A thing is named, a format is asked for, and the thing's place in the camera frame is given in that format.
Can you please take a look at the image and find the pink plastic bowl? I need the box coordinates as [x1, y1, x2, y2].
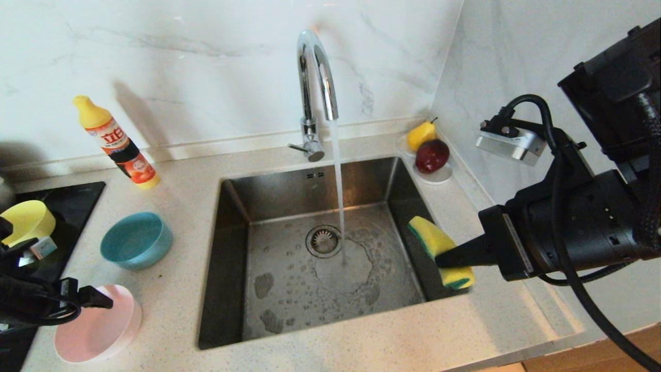
[54, 284, 143, 364]

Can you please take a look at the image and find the yellow fish-shaped sponge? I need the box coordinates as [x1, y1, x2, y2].
[407, 215, 476, 290]

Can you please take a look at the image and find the yellow plastic bowl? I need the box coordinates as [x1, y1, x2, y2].
[0, 200, 56, 247]

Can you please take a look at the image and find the orange yellow dish soap bottle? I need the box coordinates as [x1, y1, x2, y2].
[72, 95, 160, 190]

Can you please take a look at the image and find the stainless steel sink basin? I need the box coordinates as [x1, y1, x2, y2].
[197, 157, 468, 351]

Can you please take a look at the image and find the blue plastic bowl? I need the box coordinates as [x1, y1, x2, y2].
[100, 212, 172, 270]

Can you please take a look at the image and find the small white dish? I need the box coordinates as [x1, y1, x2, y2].
[398, 133, 454, 185]

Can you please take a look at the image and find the black braided right arm sleeve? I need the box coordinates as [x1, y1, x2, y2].
[537, 93, 661, 286]

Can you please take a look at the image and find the black induction cooktop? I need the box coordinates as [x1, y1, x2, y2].
[0, 181, 106, 372]

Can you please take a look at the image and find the dark red apple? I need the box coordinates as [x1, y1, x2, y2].
[416, 139, 450, 174]

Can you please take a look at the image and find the yellow pear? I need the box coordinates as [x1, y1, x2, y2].
[407, 118, 438, 152]

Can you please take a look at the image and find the clear running water stream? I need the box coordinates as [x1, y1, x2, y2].
[330, 120, 348, 264]

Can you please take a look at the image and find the round metal drain strainer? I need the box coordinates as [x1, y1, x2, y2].
[305, 224, 343, 258]

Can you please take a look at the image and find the chrome gooseneck faucet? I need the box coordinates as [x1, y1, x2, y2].
[287, 29, 340, 163]

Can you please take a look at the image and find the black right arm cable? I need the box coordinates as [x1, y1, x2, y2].
[498, 94, 661, 370]

